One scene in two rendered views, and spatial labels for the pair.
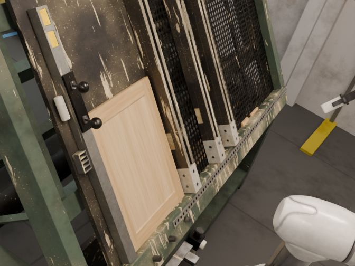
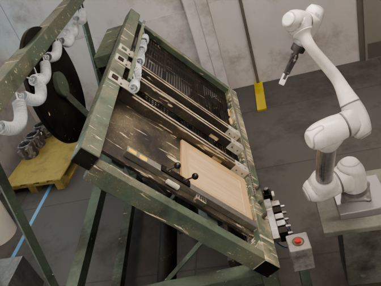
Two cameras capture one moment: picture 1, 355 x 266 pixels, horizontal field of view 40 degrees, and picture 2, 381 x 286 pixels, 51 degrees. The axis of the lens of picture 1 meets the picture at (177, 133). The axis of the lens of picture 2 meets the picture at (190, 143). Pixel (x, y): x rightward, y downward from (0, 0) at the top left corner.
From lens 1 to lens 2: 0.78 m
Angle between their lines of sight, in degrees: 6
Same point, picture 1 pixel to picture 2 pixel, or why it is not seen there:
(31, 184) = (195, 225)
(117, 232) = (240, 218)
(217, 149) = (236, 144)
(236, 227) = (269, 178)
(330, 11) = (207, 27)
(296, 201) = (311, 130)
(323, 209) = (325, 123)
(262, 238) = (286, 171)
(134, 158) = (212, 180)
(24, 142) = (179, 209)
